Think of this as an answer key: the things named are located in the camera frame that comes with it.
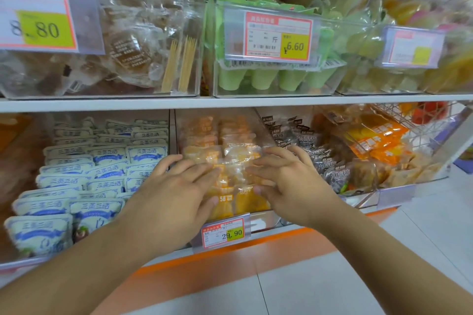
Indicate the person's right hand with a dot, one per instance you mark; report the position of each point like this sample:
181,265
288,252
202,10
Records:
295,193

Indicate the person's left hand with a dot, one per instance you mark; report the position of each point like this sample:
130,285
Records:
166,207

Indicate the person's right middle finger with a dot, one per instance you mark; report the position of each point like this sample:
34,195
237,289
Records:
271,161

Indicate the person's left middle finger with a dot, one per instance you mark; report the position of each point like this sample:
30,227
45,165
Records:
197,171

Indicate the person's right thumb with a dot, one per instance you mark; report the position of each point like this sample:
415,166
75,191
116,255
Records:
264,190

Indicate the person's left thumb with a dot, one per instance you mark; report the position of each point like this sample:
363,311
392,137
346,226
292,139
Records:
210,207

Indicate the person's right little finger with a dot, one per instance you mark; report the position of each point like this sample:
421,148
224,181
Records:
302,156

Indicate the person's left little finger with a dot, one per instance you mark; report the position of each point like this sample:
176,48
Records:
168,164

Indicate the clear-wrapped orange snack packet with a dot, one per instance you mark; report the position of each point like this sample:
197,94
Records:
236,163

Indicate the person's right forearm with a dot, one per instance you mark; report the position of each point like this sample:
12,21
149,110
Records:
391,270

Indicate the person's left forearm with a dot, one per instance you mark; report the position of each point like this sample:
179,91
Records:
74,274

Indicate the pile of black snack packets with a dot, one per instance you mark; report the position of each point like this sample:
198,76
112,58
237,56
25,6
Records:
317,156

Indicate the small red-framed price tag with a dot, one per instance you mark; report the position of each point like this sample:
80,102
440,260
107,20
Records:
223,233

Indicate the pile of orange snack packets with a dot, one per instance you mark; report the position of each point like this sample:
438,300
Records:
221,134

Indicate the white shelf board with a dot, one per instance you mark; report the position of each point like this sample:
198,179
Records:
236,102

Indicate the clear bin with green jellies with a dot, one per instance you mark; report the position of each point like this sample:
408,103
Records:
273,86

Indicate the pile of white blue packets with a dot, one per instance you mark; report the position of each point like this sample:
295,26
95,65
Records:
92,163

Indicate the pile of orange yellow packets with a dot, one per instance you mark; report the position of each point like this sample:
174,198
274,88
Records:
377,137

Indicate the pile of green jelly packets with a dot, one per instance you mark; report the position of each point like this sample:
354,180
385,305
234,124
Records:
264,76

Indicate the toothpick bundle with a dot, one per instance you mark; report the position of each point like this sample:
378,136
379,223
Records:
187,63
172,65

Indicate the clear bin with yellow packets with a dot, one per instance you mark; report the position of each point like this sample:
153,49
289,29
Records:
369,82

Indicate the large clear plastic bin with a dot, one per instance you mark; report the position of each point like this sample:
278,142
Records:
111,82

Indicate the clear empty tag holder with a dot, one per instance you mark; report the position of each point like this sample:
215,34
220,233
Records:
395,196

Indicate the pile of beige snack packets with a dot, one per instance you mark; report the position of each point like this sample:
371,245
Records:
406,170

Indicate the red-framed price tag in holder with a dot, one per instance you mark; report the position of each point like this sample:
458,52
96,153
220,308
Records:
277,36

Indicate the pile of clear-wrapped brown snacks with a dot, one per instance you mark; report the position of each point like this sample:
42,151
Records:
122,30

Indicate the blurred price tag in holder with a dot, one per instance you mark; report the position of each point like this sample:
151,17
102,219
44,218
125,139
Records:
412,47

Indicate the pile of yellow green packets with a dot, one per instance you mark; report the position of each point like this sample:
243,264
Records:
451,67

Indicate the large red-framed price tag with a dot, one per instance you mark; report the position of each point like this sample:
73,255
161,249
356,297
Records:
37,15

